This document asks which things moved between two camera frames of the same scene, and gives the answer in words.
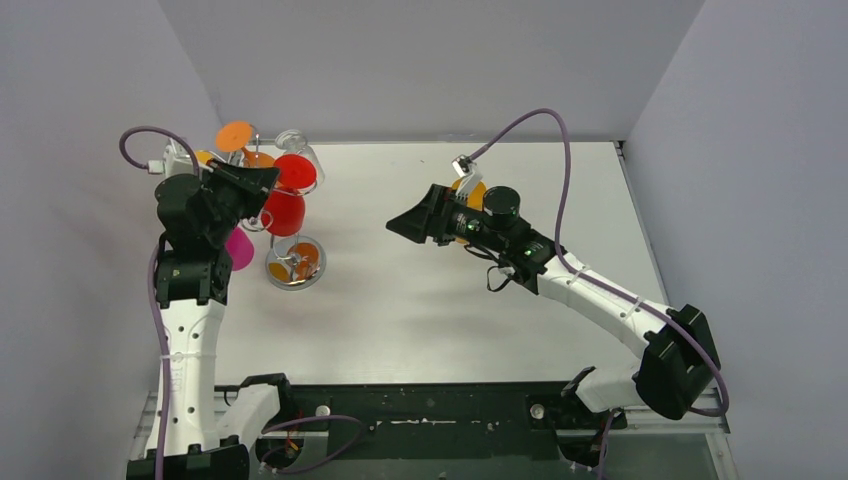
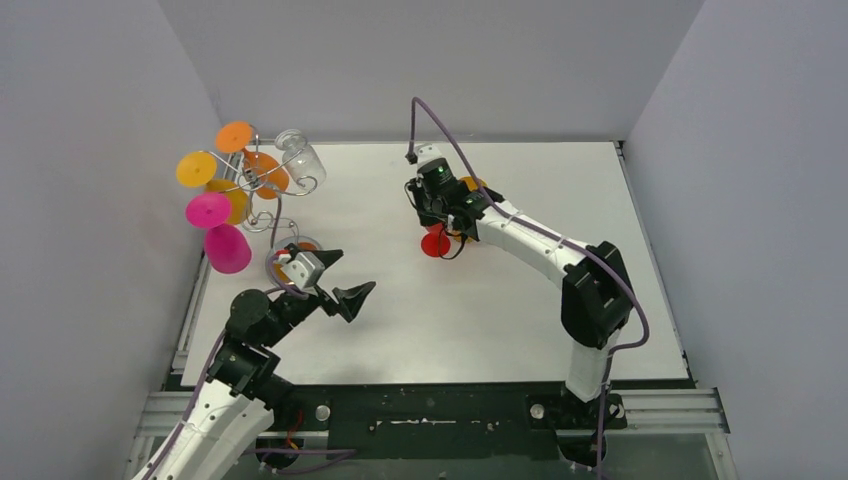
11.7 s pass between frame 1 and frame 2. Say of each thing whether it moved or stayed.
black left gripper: moved
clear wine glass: stayed
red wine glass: moved
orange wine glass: stayed
